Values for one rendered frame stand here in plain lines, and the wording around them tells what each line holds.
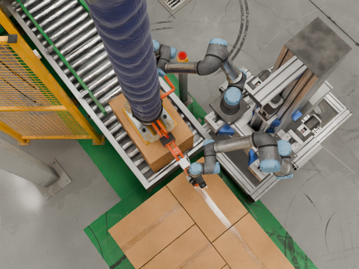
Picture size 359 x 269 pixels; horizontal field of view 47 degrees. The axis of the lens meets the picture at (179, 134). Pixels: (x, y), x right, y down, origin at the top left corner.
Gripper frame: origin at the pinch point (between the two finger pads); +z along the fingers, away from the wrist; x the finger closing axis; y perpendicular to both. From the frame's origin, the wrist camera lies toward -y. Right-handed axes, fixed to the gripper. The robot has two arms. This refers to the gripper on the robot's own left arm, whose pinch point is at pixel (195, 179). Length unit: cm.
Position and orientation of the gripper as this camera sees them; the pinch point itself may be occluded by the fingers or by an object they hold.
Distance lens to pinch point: 292.2
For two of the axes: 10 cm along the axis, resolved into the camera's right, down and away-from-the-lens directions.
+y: -5.7, -7.9, 2.2
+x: -8.2, 5.5, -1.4
